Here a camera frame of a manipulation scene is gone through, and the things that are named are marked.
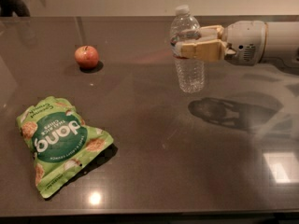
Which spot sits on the red apple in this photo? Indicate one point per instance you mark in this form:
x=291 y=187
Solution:
x=87 y=57

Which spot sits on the clear plastic water bottle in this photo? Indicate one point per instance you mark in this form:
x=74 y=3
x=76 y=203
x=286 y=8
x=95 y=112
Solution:
x=191 y=72

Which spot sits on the green rice chips bag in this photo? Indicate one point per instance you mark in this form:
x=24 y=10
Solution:
x=61 y=142

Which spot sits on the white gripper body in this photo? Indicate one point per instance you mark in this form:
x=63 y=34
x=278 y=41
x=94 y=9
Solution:
x=245 y=41

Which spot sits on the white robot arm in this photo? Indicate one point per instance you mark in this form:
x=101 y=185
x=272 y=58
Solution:
x=281 y=44

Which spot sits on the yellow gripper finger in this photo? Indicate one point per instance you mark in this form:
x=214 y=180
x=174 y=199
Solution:
x=211 y=32
x=207 y=51

